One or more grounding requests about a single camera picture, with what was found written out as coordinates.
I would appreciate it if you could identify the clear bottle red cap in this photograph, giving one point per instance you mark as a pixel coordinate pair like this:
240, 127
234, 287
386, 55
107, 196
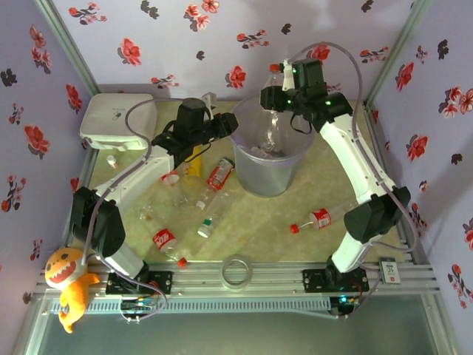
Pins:
276, 78

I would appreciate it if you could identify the yellow plastic bottle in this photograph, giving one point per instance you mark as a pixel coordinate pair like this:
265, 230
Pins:
198, 164

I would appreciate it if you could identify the crushed bottle red green label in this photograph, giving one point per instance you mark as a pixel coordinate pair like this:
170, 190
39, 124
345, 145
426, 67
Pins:
218, 175

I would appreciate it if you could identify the translucent grey plastic bin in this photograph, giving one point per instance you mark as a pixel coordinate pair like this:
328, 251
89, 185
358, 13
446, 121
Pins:
258, 177

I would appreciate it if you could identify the small clear bottle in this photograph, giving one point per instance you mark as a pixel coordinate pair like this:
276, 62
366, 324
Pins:
146, 212

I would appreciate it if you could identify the clear bottle red cola label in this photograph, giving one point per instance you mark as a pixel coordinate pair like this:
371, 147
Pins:
320, 219
170, 178
162, 238

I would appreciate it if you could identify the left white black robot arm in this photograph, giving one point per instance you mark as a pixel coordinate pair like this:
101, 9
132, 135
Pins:
123, 259

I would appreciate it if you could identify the white plastic case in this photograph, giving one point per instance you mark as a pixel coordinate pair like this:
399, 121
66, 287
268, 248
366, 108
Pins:
118, 118

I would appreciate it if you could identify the clear tape roll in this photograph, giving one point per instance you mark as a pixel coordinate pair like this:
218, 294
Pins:
226, 281

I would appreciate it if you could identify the small white pi card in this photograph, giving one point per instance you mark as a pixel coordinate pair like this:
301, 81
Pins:
390, 271

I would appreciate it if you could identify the orange shark plush toy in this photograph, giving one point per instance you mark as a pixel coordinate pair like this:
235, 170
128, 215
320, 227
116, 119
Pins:
63, 266

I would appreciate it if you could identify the aluminium frame post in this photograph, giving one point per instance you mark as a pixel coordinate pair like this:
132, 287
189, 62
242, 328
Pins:
399, 48
66, 40

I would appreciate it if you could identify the aluminium mounting rail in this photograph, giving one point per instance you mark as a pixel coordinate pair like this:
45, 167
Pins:
277, 277

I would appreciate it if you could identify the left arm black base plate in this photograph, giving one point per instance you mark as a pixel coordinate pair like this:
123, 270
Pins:
162, 283

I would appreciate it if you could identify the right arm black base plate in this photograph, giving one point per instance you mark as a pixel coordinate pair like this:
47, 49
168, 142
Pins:
314, 281

